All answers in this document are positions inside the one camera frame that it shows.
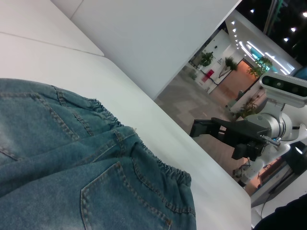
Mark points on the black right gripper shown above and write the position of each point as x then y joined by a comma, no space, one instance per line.
244,130

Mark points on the blue denim shorts with print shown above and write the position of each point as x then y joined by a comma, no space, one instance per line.
72,167

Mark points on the green potted plant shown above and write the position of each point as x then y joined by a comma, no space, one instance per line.
230,63
261,65
249,107
206,58

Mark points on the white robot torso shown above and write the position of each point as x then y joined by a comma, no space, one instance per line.
261,165

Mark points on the red sign board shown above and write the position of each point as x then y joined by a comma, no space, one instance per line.
210,73

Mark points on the silver right camera mount bracket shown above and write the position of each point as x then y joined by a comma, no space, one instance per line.
273,105

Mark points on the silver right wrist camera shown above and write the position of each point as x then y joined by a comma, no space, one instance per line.
283,87

